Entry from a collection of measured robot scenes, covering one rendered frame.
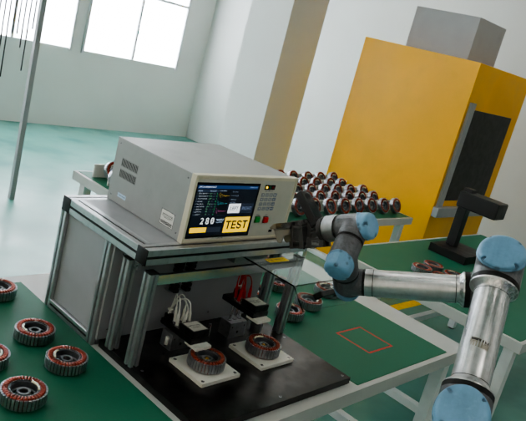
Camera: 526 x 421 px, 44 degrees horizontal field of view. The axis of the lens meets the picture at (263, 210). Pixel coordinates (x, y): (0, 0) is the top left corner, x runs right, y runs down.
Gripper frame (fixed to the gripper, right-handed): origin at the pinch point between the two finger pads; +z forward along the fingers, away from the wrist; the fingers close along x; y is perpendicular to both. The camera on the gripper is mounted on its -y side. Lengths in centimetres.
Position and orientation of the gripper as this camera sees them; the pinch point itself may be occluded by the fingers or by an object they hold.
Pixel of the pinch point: (274, 225)
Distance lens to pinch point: 198.5
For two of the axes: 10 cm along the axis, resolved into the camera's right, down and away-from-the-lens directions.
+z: -7.3, 0.8, 6.8
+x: 6.8, -0.1, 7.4
